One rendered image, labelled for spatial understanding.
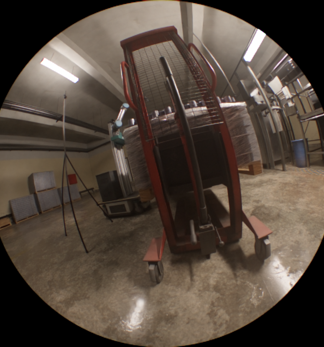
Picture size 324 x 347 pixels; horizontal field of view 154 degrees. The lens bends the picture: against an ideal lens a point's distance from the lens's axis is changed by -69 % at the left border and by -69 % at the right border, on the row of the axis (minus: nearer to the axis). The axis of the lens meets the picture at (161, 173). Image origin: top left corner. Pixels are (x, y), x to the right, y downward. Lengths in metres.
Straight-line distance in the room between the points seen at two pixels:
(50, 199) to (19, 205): 1.94
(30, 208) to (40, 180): 1.58
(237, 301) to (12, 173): 9.01
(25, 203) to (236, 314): 7.04
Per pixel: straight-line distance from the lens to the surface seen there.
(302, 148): 3.27
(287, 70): 3.26
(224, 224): 1.10
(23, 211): 6.87
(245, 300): 0.75
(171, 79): 0.68
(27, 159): 9.18
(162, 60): 0.75
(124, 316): 0.81
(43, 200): 7.27
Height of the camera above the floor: 0.68
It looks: 3 degrees down
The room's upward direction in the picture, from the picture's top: 14 degrees counter-clockwise
